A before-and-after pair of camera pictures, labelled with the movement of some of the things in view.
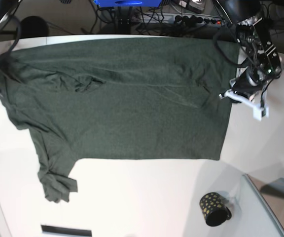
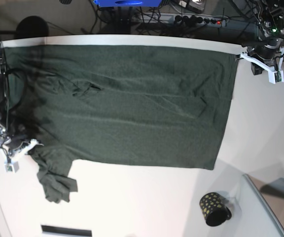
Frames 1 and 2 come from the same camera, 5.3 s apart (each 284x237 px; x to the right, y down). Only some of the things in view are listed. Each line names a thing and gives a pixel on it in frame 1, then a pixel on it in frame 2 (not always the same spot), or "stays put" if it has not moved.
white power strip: [195, 19] stays put
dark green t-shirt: [119, 98] stays put
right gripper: [248, 88] -> [271, 57]
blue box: [127, 3] stays put
